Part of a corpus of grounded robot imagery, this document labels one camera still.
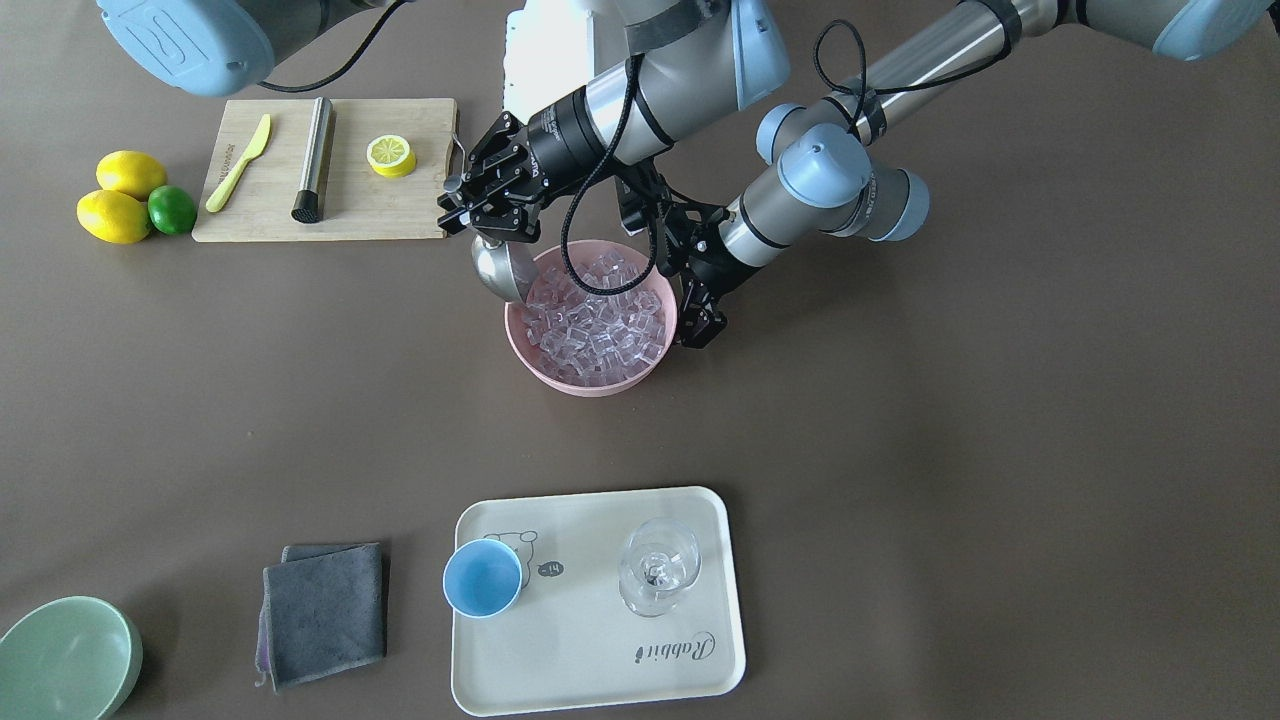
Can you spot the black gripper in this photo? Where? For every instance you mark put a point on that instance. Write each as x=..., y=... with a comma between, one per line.
x=706, y=268
x=553, y=139

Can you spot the steel ice scoop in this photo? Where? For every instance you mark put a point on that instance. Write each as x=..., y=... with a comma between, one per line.
x=505, y=267

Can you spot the pink bowl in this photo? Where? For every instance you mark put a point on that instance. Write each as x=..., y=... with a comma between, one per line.
x=523, y=352

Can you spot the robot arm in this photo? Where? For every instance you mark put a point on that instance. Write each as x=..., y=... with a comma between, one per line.
x=819, y=175
x=686, y=65

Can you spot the ice cubes pile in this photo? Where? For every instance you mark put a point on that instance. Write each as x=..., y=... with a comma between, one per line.
x=587, y=340

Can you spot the blue cup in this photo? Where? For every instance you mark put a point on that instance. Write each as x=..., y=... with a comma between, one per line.
x=483, y=578

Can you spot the half lemon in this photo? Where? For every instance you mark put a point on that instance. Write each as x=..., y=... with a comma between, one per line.
x=391, y=156

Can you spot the steel muddler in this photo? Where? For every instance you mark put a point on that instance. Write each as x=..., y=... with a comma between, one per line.
x=308, y=201

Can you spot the wooden cutting board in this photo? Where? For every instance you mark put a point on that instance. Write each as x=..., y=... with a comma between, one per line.
x=357, y=204

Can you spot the yellow plastic knife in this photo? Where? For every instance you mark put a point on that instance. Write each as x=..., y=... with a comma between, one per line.
x=252, y=151

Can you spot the clear wine glass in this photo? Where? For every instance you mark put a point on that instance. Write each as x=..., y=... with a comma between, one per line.
x=659, y=563

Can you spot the green lime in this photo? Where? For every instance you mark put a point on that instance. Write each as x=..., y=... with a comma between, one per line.
x=171, y=210

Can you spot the upper whole lemon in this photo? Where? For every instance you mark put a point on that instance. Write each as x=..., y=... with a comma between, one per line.
x=131, y=172

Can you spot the whole lemon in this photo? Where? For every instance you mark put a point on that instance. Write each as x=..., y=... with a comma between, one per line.
x=131, y=172
x=113, y=216

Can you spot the lower whole lemon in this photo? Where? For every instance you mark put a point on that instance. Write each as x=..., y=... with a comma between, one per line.
x=113, y=216

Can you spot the cream serving tray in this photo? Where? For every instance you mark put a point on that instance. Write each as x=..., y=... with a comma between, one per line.
x=569, y=641

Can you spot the grey folded cloth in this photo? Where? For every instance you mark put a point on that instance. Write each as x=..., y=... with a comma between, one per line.
x=322, y=613

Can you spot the green bowl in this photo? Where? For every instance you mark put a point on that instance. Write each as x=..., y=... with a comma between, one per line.
x=73, y=658

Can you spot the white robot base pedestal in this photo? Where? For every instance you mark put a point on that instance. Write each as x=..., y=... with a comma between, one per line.
x=554, y=48

